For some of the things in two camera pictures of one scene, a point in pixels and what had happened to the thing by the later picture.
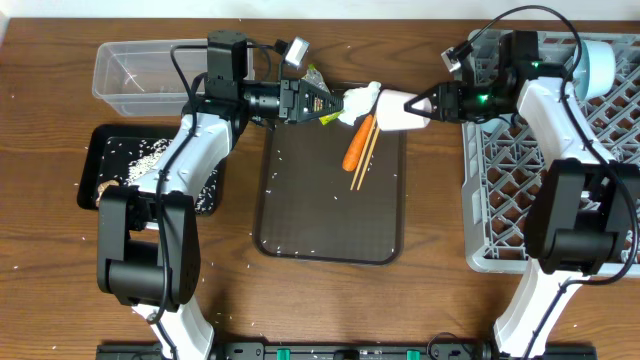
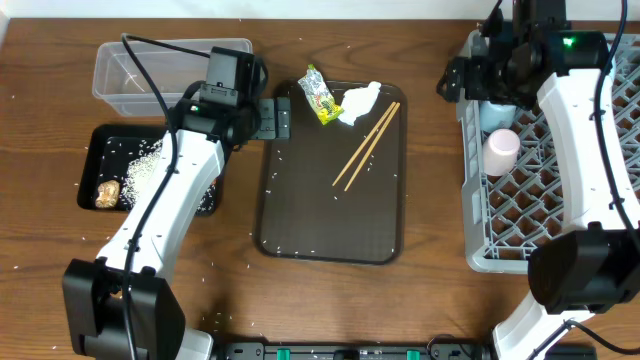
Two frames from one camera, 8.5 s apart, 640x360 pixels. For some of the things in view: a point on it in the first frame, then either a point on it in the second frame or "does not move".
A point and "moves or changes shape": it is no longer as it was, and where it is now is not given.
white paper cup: [392, 114] to [500, 152]
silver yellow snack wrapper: [313, 77] does not move
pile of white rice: [147, 163] does not move
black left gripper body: [267, 101] to [270, 119]
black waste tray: [125, 152] does not move
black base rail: [345, 351] does not move
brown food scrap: [102, 187] does not move
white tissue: [358, 101] does not move
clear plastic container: [139, 77] does not move
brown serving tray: [308, 212] does not move
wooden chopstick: [369, 159] to [374, 144]
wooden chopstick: [363, 152] moves or changes shape
